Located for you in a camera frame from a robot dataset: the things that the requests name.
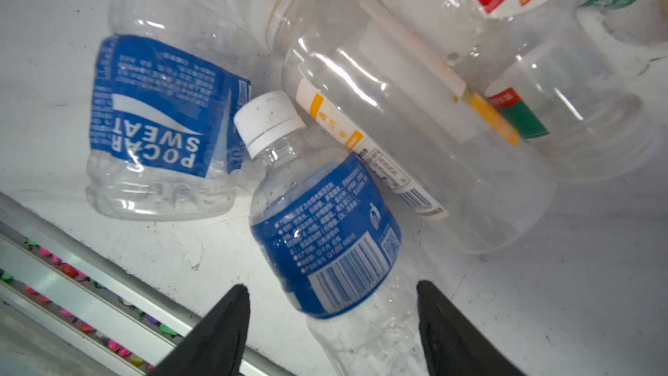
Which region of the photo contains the white red label bottle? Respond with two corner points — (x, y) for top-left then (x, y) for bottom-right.
(380, 0), (661, 183)

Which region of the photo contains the aluminium front rail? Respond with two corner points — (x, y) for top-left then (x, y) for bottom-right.
(0, 190), (293, 376)

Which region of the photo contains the clear bottle orange cap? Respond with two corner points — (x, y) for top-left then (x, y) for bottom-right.
(250, 0), (556, 254)

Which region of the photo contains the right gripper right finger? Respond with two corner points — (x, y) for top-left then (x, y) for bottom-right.
(417, 280), (523, 375)

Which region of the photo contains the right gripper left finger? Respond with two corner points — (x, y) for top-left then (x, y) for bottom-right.
(151, 284), (251, 376)

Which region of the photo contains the blue label crushed bottle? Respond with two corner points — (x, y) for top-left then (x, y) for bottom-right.
(234, 91), (427, 375)

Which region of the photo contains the blue label round bottle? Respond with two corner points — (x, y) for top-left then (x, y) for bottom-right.
(86, 0), (262, 221)

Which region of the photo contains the clear bottle green cap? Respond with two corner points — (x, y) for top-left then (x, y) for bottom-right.
(576, 0), (668, 48)

